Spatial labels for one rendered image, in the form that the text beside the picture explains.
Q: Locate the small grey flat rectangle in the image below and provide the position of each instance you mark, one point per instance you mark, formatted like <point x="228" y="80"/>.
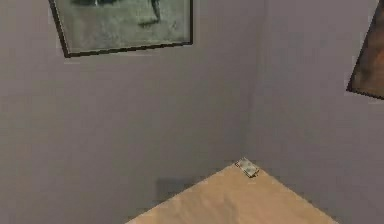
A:
<point x="247" y="167"/>

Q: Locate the black framed grey picture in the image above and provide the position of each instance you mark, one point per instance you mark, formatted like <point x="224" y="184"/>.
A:
<point x="123" y="25"/>

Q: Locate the brown framed picture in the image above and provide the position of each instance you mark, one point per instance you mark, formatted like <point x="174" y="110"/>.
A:
<point x="370" y="63"/>

